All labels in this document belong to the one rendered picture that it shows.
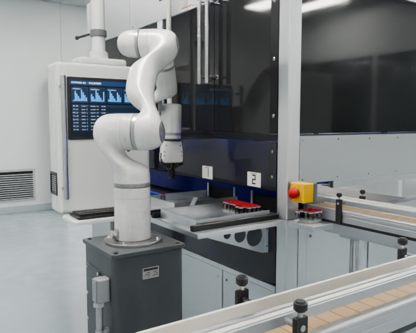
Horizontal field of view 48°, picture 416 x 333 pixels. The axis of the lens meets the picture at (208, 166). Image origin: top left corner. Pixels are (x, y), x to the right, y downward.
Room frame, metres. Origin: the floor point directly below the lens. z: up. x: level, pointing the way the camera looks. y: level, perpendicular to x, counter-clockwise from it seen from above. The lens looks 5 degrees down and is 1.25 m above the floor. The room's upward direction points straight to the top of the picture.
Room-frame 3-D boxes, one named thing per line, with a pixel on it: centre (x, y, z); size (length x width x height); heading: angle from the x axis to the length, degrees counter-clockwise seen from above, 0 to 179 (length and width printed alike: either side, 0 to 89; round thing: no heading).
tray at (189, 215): (1.82, -0.03, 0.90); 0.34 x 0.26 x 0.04; 124
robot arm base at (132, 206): (1.55, 0.25, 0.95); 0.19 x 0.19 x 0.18
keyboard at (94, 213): (2.31, 0.47, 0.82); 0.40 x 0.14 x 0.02; 123
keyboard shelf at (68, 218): (2.35, 0.50, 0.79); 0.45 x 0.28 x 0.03; 123
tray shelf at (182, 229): (1.99, 0.04, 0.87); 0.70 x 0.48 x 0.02; 35
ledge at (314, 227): (1.76, -0.40, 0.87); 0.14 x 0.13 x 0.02; 125
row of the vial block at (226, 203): (1.89, -0.12, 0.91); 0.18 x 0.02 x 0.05; 34
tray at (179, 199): (2.17, 0.08, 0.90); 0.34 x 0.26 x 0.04; 125
